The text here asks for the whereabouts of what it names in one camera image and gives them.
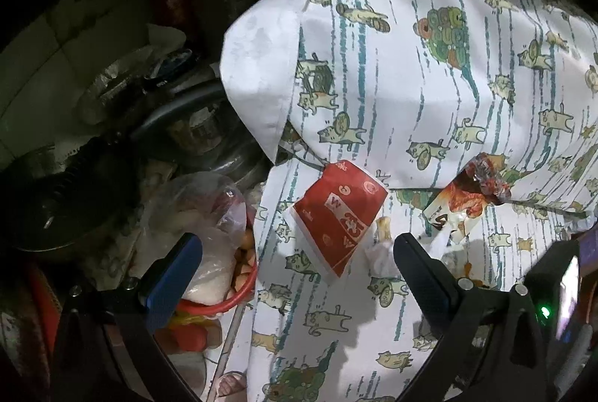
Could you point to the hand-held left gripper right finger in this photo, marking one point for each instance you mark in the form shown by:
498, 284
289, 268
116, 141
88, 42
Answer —
423, 285

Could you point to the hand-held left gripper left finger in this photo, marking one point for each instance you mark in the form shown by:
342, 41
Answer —
170, 285

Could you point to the white tissue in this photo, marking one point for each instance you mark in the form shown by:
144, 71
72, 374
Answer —
385, 257

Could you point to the red paper carton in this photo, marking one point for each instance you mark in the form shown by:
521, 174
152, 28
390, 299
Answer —
338, 215

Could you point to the sauce stained paper wrapper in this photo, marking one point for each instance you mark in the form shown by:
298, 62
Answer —
476, 189

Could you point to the yellow plastic bag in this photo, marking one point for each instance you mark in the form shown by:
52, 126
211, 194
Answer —
191, 334

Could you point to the red plastic basin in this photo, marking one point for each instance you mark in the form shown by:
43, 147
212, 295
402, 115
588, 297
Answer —
243, 285

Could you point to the clear plastic bag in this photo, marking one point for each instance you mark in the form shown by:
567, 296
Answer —
196, 215

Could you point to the metal rod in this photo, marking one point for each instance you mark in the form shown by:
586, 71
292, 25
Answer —
229, 346

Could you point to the red cardboard box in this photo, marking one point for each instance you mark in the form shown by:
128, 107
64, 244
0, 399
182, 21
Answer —
44, 304

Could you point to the cat print cloth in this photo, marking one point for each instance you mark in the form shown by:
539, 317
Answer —
420, 79

